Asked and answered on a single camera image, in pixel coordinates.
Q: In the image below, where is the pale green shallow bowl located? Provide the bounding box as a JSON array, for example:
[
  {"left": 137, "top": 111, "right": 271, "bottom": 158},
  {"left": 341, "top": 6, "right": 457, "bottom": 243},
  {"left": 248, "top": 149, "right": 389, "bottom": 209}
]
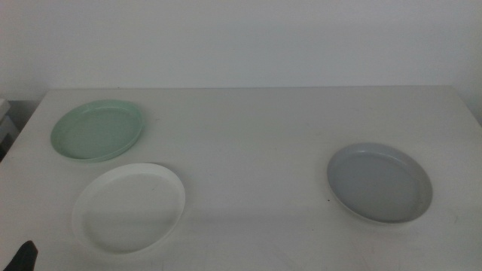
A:
[{"left": 50, "top": 99, "right": 145, "bottom": 163}]

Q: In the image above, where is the grey shallow bowl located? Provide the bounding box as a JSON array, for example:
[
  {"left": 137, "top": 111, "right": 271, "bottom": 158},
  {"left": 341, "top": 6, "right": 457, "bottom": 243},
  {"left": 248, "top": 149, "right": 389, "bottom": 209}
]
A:
[{"left": 326, "top": 142, "right": 434, "bottom": 224}]

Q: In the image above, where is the white shallow bowl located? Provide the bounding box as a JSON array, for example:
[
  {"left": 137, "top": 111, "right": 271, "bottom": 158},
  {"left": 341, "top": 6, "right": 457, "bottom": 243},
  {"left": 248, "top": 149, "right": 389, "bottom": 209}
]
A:
[{"left": 71, "top": 162, "right": 187, "bottom": 255}]

